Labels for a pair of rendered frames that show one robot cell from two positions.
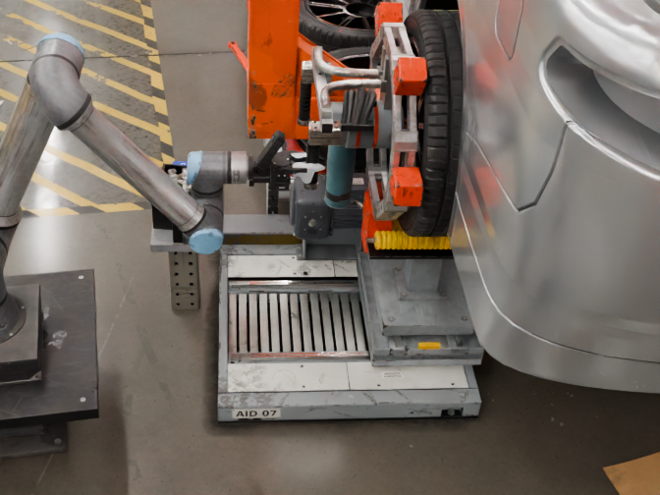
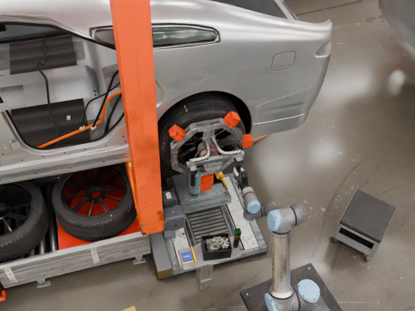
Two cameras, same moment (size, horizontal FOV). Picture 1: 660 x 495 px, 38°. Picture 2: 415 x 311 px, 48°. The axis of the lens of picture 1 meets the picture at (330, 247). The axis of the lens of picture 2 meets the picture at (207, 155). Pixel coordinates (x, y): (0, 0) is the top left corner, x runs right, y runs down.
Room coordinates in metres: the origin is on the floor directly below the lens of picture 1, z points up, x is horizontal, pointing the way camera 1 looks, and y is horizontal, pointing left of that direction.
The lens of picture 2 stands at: (2.87, 2.15, 3.39)
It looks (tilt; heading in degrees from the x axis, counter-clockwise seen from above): 48 degrees down; 258
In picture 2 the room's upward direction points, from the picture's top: 3 degrees clockwise
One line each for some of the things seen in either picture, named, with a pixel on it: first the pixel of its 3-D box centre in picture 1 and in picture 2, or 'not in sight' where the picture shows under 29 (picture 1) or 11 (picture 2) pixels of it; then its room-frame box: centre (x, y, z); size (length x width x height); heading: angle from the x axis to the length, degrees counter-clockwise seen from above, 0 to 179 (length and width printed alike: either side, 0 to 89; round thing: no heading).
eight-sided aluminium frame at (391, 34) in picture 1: (388, 124); (206, 149); (2.41, -0.14, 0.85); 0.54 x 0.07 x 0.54; 7
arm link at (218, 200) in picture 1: (207, 202); (251, 212); (2.16, 0.36, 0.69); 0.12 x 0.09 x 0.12; 8
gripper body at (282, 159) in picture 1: (269, 170); (243, 184); (2.19, 0.19, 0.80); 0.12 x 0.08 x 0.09; 98
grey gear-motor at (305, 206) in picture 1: (348, 221); (169, 209); (2.71, -0.06, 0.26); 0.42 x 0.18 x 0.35; 97
